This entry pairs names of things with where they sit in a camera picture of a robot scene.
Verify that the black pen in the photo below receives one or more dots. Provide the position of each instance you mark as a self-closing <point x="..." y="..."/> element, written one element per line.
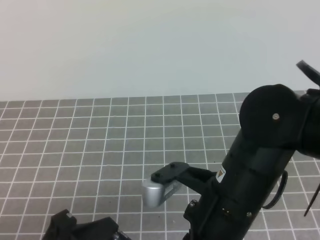
<point x="312" y="200"/>

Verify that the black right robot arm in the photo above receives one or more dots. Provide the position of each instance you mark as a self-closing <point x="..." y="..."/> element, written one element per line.
<point x="275" y="122"/>

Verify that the grey grid tablecloth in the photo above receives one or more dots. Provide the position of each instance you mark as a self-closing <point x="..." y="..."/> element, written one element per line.
<point x="90" y="156"/>

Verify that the black right camera bracket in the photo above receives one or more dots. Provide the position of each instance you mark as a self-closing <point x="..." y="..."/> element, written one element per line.
<point x="194" y="178"/>

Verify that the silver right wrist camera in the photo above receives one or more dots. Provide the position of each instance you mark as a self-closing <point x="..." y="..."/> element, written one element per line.
<point x="155" y="194"/>

